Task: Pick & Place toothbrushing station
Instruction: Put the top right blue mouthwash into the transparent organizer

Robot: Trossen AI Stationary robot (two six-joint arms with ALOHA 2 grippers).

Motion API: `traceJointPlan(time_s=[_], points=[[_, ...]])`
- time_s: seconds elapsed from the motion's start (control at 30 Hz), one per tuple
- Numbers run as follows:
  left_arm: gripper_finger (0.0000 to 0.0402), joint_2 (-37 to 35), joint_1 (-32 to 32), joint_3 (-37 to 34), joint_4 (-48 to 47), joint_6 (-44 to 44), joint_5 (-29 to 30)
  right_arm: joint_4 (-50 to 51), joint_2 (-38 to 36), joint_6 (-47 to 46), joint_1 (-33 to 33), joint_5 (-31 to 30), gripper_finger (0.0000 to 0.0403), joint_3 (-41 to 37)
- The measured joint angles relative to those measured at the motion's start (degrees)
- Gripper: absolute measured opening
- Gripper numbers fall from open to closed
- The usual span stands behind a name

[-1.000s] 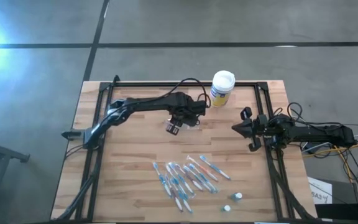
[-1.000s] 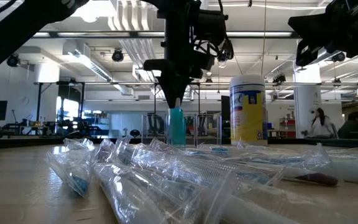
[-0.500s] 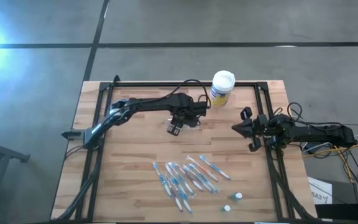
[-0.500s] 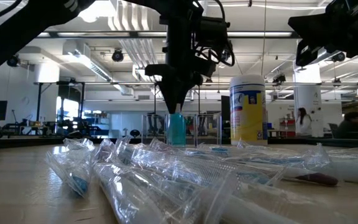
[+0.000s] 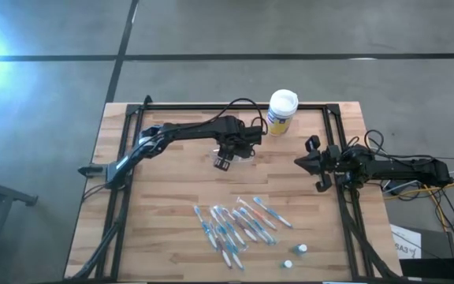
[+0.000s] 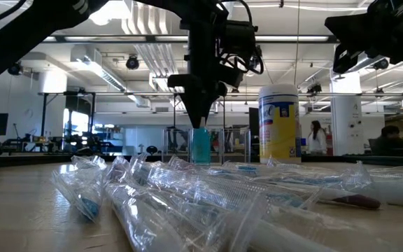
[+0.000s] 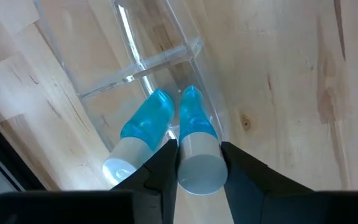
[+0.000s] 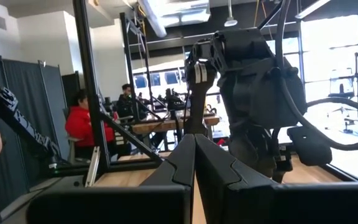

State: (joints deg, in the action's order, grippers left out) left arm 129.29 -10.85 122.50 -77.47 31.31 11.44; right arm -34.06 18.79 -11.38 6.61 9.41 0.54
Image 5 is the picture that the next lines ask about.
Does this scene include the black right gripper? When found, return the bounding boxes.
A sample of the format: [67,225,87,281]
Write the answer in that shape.
[294,135,348,193]

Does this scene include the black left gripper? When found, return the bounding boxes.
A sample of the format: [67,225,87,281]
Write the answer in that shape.
[212,116,263,171]

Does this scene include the clear acrylic organizer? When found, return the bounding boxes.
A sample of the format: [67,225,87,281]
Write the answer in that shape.
[209,146,256,165]

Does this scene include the yellow Lysol wipes canister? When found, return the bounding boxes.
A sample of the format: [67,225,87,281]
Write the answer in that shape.
[265,88,300,138]

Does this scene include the white paper sheet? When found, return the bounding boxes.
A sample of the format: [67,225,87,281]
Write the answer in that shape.
[389,222,424,260]

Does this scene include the black equipment case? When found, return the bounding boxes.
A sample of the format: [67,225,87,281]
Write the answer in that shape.
[398,226,454,284]

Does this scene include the black cable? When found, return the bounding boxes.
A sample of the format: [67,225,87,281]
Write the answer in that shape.
[206,97,270,137]
[363,129,388,159]

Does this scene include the yellow cable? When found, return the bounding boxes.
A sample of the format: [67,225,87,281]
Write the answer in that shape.
[383,181,454,257]

